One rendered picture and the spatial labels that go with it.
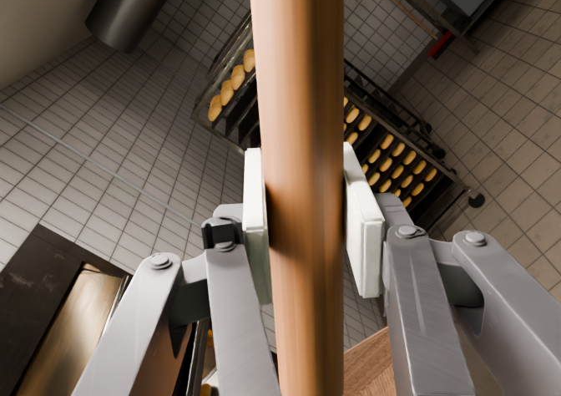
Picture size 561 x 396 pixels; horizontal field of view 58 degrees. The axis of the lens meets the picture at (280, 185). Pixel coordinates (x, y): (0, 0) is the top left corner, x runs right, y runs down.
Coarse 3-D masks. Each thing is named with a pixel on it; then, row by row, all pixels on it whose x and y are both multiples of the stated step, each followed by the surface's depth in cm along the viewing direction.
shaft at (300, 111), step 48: (288, 0) 15; (336, 0) 16; (288, 48) 16; (336, 48) 16; (288, 96) 16; (336, 96) 17; (288, 144) 17; (336, 144) 18; (288, 192) 18; (336, 192) 18; (288, 240) 19; (336, 240) 19; (288, 288) 20; (336, 288) 20; (288, 336) 21; (336, 336) 21; (288, 384) 22; (336, 384) 22
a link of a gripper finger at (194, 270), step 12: (240, 204) 19; (240, 216) 18; (204, 252) 16; (192, 264) 15; (204, 264) 15; (192, 276) 15; (204, 276) 15; (180, 288) 14; (192, 288) 15; (204, 288) 15; (180, 300) 14; (192, 300) 15; (204, 300) 15; (180, 312) 15; (192, 312) 15; (204, 312) 15; (180, 324) 15
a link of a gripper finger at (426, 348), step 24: (408, 240) 15; (408, 264) 14; (432, 264) 14; (408, 288) 13; (432, 288) 13; (384, 312) 17; (408, 312) 12; (432, 312) 12; (408, 336) 11; (432, 336) 11; (456, 336) 11; (408, 360) 11; (432, 360) 11; (456, 360) 11; (408, 384) 10; (432, 384) 10; (456, 384) 10
